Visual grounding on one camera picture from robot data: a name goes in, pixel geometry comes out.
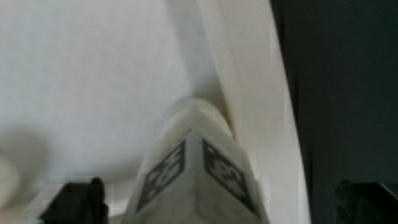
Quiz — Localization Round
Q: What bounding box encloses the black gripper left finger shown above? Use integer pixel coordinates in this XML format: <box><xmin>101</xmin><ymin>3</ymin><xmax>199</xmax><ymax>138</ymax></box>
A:
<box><xmin>39</xmin><ymin>178</ymin><xmax>109</xmax><ymax>224</ymax></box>

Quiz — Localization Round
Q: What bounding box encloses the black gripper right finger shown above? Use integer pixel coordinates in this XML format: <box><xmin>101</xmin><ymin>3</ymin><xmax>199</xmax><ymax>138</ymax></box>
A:
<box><xmin>334</xmin><ymin>180</ymin><xmax>398</xmax><ymax>224</ymax></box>

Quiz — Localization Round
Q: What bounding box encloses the white table leg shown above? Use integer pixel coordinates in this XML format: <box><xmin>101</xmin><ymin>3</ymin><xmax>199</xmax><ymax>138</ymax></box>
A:
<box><xmin>123</xmin><ymin>109</ymin><xmax>270</xmax><ymax>224</ymax></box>

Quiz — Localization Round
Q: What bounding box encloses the white square tabletop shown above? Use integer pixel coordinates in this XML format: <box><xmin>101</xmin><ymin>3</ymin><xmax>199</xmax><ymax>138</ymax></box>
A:
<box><xmin>0</xmin><ymin>0</ymin><xmax>311</xmax><ymax>224</ymax></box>

